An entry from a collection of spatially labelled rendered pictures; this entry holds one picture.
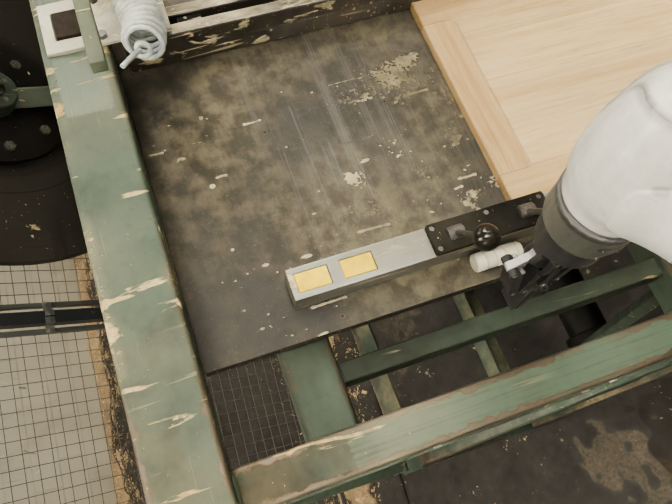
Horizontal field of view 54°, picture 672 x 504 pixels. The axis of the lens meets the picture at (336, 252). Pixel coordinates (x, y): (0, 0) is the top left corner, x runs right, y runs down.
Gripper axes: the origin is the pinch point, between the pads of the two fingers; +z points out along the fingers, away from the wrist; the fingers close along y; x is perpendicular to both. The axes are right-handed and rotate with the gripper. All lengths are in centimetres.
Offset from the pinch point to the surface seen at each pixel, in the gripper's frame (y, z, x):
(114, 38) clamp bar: -40, 4, 58
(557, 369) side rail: 4.6, 9.9, -10.1
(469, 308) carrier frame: 52, 158, 34
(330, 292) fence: -21.1, 11.7, 11.2
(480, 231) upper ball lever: -1.5, -0.6, 9.0
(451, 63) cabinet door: 13.5, 13.2, 44.8
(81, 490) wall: -174, 456, 64
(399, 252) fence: -9.4, 10.9, 13.5
